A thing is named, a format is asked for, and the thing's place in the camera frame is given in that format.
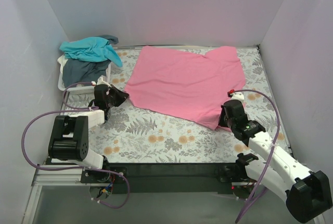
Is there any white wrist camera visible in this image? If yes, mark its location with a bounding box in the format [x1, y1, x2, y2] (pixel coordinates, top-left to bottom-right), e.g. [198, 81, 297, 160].
[227, 89, 245, 102]
[91, 76, 111, 87]

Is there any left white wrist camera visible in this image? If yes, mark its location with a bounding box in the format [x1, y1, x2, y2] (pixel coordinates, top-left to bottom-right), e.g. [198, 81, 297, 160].
[91, 76, 111, 87]

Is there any grey blue t shirt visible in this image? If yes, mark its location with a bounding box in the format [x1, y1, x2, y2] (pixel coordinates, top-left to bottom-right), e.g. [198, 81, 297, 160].
[59, 35, 122, 87]

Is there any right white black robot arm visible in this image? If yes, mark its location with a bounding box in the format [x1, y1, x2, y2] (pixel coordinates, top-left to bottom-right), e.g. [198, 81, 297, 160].
[220, 99, 332, 223]

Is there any teal t shirt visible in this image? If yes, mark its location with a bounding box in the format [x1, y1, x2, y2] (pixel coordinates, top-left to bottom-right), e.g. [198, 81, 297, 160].
[59, 37, 123, 67]

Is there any aluminium frame rail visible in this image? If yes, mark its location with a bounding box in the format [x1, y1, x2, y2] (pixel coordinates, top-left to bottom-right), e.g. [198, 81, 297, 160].
[22, 161, 326, 224]

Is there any white plastic basket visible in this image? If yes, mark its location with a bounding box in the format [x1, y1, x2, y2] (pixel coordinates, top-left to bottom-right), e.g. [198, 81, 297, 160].
[57, 55, 111, 91]

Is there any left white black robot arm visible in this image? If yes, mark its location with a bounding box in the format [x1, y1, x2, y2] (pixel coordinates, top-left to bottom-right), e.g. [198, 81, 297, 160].
[48, 84, 129, 182]

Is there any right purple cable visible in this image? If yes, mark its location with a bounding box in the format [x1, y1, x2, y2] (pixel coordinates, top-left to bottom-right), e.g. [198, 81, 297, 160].
[231, 88, 281, 224]

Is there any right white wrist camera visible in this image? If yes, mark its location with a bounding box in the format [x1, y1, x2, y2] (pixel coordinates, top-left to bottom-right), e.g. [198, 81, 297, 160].
[227, 89, 245, 102]

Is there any floral patterned table mat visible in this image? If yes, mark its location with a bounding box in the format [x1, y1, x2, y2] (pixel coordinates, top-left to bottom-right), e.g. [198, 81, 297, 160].
[50, 47, 297, 164]

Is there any pink t shirt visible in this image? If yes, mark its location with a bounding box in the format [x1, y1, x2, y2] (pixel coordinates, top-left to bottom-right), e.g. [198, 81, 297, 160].
[124, 46, 246, 130]

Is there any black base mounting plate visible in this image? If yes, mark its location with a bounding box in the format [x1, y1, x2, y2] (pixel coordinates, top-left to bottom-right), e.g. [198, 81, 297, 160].
[80, 163, 250, 194]

